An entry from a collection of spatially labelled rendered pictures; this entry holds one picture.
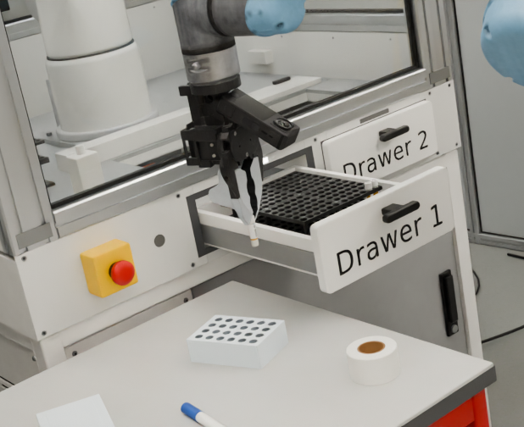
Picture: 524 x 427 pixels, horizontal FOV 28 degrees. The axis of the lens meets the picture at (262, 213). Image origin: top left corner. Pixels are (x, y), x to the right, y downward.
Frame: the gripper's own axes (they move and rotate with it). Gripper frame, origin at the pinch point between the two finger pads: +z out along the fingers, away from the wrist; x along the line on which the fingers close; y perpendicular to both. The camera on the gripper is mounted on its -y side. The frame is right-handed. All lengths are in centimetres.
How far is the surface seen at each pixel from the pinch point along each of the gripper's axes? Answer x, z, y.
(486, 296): -174, 98, 33
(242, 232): -15.8, 9.7, 13.0
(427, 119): -72, 8, 2
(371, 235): -16.1, 9.8, -10.1
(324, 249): -7.0, 8.3, -6.6
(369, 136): -57, 7, 8
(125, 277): 2.0, 10.4, 24.5
